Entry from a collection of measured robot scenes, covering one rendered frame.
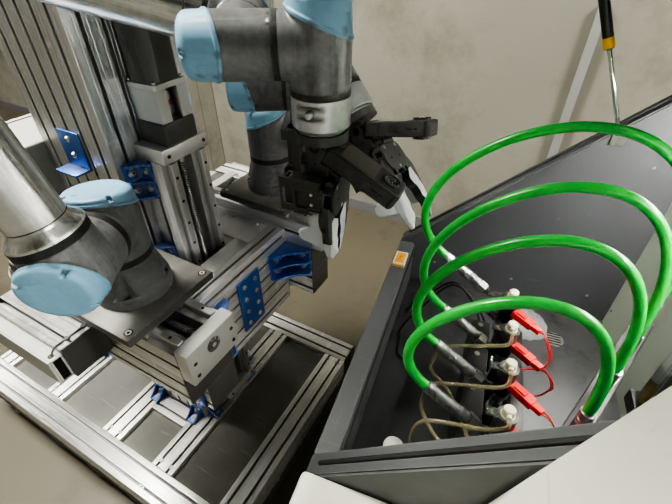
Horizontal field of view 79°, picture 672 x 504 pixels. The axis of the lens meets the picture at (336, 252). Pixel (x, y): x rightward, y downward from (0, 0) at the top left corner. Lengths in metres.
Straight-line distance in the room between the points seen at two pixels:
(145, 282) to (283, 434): 0.89
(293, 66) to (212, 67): 0.09
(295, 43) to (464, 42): 1.99
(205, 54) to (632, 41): 2.08
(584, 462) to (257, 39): 0.51
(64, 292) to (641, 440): 0.68
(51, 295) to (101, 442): 1.09
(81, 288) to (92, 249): 0.06
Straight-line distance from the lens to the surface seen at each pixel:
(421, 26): 2.50
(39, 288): 0.71
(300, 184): 0.56
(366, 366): 0.83
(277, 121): 1.09
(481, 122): 2.51
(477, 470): 0.54
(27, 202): 0.67
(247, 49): 0.50
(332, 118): 0.52
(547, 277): 1.17
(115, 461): 1.70
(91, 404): 1.89
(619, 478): 0.41
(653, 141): 0.66
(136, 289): 0.87
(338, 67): 0.50
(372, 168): 0.56
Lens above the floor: 1.62
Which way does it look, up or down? 38 degrees down
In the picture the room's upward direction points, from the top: straight up
